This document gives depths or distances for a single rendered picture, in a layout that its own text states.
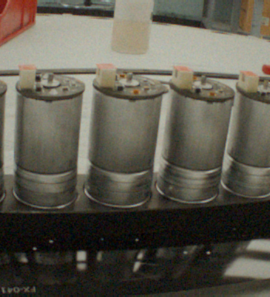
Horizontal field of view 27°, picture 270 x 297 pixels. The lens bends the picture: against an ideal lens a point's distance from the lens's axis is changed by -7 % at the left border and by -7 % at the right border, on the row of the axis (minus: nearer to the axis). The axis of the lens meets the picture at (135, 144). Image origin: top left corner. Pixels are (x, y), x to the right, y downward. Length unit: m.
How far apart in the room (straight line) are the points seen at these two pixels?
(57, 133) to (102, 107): 0.02
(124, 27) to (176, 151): 0.29
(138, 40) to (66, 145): 0.31
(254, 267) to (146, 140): 0.06
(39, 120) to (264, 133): 0.08
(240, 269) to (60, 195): 0.07
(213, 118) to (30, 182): 0.07
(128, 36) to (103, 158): 0.30
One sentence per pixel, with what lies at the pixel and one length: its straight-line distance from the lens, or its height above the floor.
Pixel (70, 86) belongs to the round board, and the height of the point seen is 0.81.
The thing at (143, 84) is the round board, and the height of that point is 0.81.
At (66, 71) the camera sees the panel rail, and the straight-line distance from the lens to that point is 0.21.
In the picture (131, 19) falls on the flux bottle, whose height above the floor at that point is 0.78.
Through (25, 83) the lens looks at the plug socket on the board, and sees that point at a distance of 0.19.
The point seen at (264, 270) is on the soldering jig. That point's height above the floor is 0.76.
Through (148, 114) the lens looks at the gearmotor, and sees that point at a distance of 0.20.
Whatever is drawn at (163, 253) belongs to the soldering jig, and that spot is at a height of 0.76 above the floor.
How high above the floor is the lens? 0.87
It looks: 23 degrees down
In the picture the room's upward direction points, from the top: 7 degrees clockwise
